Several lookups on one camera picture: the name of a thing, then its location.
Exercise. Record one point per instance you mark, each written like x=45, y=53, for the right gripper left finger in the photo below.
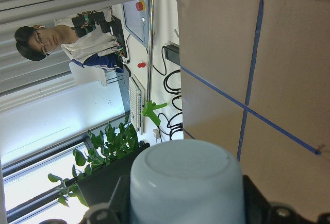
x=116, y=210

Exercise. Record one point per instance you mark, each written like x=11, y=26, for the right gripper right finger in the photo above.
x=259, y=210

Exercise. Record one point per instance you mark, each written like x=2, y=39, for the light blue cup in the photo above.
x=186, y=181

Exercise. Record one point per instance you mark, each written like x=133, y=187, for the black monitor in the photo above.
x=99, y=186

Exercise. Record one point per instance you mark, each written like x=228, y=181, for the green plant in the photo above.
x=110, y=145

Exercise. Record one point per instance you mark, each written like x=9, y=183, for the green clamp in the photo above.
x=149, y=111

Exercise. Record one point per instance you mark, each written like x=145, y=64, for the white keyboard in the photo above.
x=137, y=101

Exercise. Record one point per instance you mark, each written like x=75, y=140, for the person in blue jacket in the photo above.
x=95, y=49

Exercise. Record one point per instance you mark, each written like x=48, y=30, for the black power adapter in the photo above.
x=172, y=53

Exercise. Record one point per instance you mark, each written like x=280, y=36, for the teach pendant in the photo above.
x=137, y=19

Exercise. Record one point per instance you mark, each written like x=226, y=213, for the metal reacher tool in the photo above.
x=150, y=51

